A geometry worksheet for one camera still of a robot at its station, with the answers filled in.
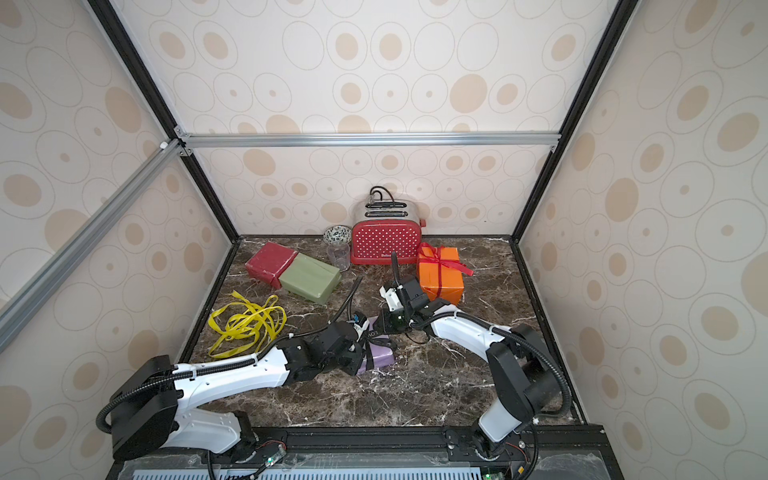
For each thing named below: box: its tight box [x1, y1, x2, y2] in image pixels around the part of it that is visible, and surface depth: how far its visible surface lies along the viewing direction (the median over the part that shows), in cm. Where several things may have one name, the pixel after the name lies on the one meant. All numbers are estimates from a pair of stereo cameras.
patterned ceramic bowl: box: [323, 225, 353, 245], surface depth 119 cm
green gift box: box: [279, 252, 342, 305], surface depth 103 cm
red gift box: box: [245, 242, 299, 290], surface depth 105 cm
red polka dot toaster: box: [351, 199, 426, 265], surface depth 108 cm
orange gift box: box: [418, 247, 464, 305], surface depth 99 cm
